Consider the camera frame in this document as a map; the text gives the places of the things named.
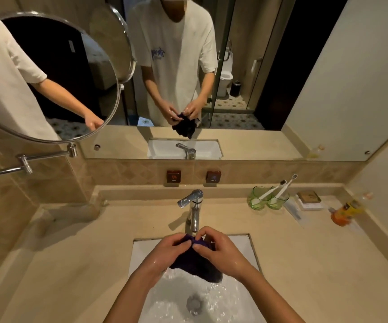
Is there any clear plastic amenity packet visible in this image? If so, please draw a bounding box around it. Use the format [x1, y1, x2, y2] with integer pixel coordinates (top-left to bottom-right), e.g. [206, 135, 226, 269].
[283, 197, 311, 226]

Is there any round chrome vanity mirror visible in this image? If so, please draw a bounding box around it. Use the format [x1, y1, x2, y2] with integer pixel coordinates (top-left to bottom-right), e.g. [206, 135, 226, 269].
[0, 11, 121, 144]

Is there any orange drink bottle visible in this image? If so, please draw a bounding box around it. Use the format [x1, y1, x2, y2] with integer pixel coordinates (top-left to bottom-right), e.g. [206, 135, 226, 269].
[330, 192, 374, 227]

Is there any person's left forearm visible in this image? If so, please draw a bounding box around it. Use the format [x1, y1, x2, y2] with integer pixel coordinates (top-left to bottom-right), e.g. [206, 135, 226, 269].
[102, 267, 168, 323]

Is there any green glass cup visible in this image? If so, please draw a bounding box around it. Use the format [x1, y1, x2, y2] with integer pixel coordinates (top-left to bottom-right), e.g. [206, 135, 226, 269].
[247, 186, 272, 211]
[267, 186, 290, 210]

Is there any dark purple wet cloth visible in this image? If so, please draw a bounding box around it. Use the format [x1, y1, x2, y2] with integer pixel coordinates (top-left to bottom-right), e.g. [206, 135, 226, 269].
[169, 234, 224, 284]

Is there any white toothbrush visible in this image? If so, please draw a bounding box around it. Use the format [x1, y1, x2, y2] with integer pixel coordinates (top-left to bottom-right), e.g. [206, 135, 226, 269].
[271, 174, 298, 203]
[251, 180, 287, 204]

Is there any person's right hand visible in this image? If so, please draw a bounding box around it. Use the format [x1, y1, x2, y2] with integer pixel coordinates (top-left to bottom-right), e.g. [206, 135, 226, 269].
[192, 226, 259, 284]

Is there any brown soap box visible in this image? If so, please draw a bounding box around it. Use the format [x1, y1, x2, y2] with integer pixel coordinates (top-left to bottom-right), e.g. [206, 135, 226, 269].
[296, 190, 322, 204]

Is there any white sink basin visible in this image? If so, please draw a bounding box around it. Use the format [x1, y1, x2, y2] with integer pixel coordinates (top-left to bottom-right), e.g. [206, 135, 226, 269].
[128, 234, 267, 323]

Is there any chrome faucet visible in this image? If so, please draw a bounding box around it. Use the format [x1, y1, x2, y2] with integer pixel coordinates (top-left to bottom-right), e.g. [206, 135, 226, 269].
[177, 189, 204, 237]

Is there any large wall mirror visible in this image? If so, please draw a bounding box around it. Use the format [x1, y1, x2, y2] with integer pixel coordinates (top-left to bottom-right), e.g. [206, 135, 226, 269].
[79, 0, 388, 162]

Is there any person's right forearm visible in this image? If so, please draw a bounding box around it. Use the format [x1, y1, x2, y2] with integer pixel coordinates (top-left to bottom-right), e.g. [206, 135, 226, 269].
[238, 267, 306, 323]

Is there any person's left hand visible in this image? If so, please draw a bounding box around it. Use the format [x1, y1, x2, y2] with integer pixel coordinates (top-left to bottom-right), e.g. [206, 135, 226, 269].
[137, 233, 193, 289]

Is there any chrome sink drain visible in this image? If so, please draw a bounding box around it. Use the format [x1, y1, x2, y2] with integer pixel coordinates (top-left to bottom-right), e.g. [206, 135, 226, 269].
[186, 293, 204, 316]

